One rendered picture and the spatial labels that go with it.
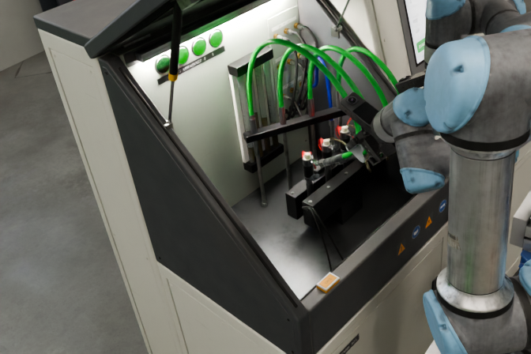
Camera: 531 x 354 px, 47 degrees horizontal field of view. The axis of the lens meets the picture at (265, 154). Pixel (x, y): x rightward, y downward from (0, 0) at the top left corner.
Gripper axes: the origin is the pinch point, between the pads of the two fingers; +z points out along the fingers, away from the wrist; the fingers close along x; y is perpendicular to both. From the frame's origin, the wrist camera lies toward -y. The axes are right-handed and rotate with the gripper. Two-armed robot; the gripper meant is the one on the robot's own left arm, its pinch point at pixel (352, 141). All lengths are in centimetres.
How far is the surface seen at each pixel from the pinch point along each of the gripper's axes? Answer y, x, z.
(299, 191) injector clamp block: 1.8, -10.5, 25.6
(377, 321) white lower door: 43, -15, 28
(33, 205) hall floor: -82, -81, 223
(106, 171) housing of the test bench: -36, -49, 38
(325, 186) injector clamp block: 5.0, -4.2, 24.5
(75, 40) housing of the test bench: -59, -39, 5
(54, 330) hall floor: -14, -100, 152
